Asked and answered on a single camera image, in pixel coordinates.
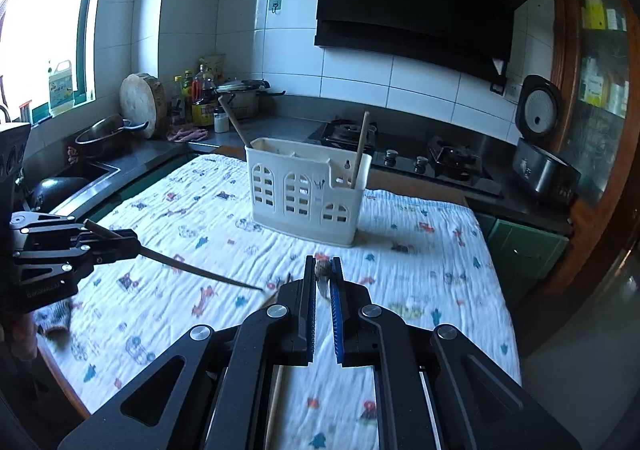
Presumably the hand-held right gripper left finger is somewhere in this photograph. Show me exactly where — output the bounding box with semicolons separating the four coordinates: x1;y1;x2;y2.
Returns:
57;254;317;450

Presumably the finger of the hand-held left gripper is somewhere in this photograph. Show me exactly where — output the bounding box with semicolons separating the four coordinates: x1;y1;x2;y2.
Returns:
10;211;139;252
14;242;139;282

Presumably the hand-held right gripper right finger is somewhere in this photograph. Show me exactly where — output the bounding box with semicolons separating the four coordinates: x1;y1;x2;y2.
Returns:
329;256;583;450

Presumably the white plastic utensil holder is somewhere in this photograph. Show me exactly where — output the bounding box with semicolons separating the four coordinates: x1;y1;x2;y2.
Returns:
245;136;373;247

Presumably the person's left hand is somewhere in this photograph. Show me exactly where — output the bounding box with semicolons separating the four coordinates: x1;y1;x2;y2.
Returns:
4;316;39;364

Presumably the black wok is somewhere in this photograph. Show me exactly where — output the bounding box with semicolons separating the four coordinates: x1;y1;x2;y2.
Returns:
27;177;91;213

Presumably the steel sink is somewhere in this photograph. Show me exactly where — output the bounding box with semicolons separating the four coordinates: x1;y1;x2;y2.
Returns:
30;159;122;221

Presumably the white cartoon printed cloth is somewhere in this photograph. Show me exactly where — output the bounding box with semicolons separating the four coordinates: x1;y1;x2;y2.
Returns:
37;153;523;450

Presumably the white detergent jug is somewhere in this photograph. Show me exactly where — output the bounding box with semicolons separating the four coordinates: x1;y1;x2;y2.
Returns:
48;59;75;117

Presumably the round wooden cutting board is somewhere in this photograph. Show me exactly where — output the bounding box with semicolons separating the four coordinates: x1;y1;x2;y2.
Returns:
119;73;167;140

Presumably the pink rag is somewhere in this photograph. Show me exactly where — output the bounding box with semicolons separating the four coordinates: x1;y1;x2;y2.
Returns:
166;126;208;143

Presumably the yellow cap sauce bottle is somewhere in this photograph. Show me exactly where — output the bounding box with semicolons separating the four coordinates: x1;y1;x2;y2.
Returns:
172;75;184;126

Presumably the black gas stove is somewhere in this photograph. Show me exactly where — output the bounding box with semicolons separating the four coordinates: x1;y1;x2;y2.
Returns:
305;117;503;197

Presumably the large cooking oil bottle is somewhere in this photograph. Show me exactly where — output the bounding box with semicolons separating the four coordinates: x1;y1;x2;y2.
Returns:
191;64;218;127

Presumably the green cabinet door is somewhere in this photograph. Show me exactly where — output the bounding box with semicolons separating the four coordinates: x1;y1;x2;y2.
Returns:
475;213;571;291

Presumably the window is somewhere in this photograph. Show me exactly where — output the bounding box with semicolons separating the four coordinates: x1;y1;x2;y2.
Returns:
0;0;118;125

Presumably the steel pot with lid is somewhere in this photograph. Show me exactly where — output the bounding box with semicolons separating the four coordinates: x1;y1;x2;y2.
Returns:
215;79;286;120

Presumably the black rice cooker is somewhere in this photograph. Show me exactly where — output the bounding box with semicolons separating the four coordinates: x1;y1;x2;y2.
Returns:
511;74;583;210

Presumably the black range hood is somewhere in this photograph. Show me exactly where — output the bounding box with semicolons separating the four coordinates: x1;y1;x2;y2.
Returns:
302;0;541;82

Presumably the wooden glass door cabinet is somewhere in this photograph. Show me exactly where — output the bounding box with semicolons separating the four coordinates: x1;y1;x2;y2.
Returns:
545;0;640;281

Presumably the wall socket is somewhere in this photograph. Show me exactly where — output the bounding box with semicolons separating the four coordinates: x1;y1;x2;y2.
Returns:
490;78;521;104

